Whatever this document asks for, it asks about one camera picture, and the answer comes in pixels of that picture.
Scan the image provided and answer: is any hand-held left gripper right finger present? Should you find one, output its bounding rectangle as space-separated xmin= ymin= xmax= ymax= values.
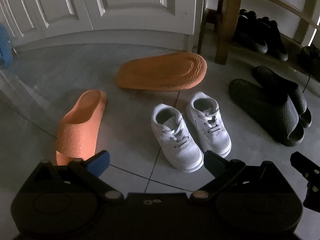
xmin=189 ymin=150 xmax=298 ymax=203

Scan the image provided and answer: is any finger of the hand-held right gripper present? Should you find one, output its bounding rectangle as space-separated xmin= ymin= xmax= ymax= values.
xmin=290 ymin=151 xmax=320 ymax=210

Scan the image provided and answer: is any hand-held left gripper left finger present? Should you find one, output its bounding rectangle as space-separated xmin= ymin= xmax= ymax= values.
xmin=17 ymin=150 xmax=125 ymax=202

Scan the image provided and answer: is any orange slide sandal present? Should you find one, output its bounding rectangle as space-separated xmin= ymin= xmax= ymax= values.
xmin=115 ymin=52 xmax=208 ymax=91
xmin=54 ymin=89 xmax=108 ymax=167

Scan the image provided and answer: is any black slide sandal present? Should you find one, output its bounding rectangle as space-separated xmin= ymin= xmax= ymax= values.
xmin=252 ymin=66 xmax=312 ymax=128
xmin=228 ymin=78 xmax=305 ymax=147

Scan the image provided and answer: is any wooden shoe rack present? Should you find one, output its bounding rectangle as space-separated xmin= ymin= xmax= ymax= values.
xmin=197 ymin=0 xmax=320 ymax=85

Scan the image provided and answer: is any white sneaker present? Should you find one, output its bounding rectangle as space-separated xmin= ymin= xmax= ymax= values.
xmin=152 ymin=104 xmax=204 ymax=173
xmin=186 ymin=91 xmax=232 ymax=158

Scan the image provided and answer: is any dark lace-up shoe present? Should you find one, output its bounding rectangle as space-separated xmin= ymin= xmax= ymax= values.
xmin=299 ymin=44 xmax=320 ymax=83

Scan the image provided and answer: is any black cleat shoe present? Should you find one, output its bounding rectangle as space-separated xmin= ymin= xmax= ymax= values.
xmin=234 ymin=9 xmax=268 ymax=54
xmin=260 ymin=17 xmax=289 ymax=62

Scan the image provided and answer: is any blue fuzzy cloth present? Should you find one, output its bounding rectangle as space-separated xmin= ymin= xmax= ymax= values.
xmin=0 ymin=23 xmax=12 ymax=68

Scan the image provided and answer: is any white panelled door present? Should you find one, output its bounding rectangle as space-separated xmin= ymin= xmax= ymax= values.
xmin=80 ymin=0 xmax=208 ymax=49
xmin=0 ymin=0 xmax=94 ymax=52

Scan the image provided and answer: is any black cord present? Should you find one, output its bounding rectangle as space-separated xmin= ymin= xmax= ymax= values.
xmin=302 ymin=66 xmax=316 ymax=94

